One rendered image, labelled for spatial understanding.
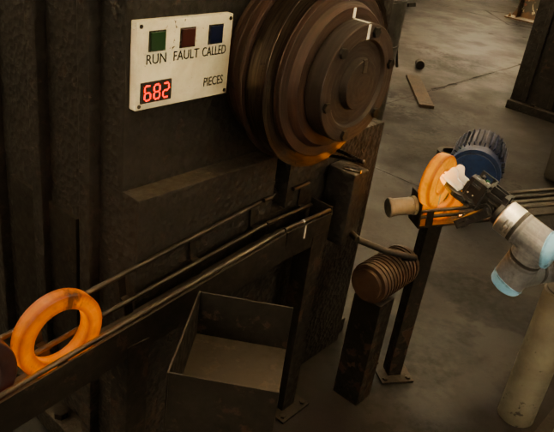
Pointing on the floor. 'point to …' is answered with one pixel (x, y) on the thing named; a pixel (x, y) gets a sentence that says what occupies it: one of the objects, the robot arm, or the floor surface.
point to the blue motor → (481, 153)
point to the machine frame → (128, 184)
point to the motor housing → (370, 320)
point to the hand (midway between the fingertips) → (440, 174)
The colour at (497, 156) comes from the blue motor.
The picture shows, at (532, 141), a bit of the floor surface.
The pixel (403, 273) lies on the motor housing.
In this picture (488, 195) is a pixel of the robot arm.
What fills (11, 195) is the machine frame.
